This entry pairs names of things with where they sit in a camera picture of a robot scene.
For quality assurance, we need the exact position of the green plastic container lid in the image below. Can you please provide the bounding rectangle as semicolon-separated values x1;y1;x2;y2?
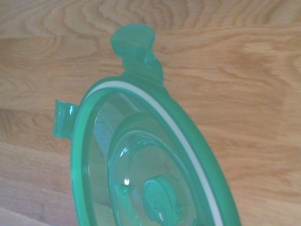
52;23;242;226

